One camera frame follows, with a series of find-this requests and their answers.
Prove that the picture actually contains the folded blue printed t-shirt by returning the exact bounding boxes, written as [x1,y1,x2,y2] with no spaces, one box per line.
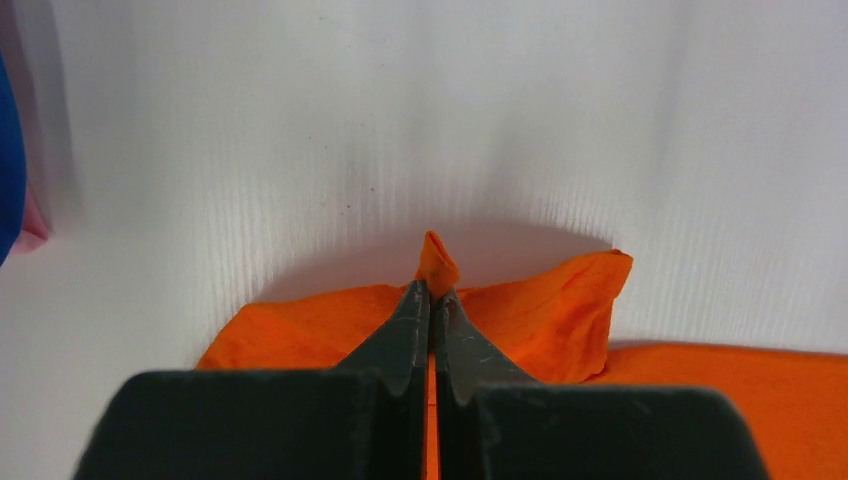
[0,60,27,263]

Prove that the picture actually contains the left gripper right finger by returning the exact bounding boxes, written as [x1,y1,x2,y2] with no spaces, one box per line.
[433,293,768,479]

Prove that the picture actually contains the folded pink t-shirt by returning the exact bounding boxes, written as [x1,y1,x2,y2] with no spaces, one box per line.
[10,186,49,255]

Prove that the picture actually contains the orange t-shirt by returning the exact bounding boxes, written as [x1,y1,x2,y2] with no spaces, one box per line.
[197,249,847,479]

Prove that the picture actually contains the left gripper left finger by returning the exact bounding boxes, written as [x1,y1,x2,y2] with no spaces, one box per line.
[75,281,430,479]

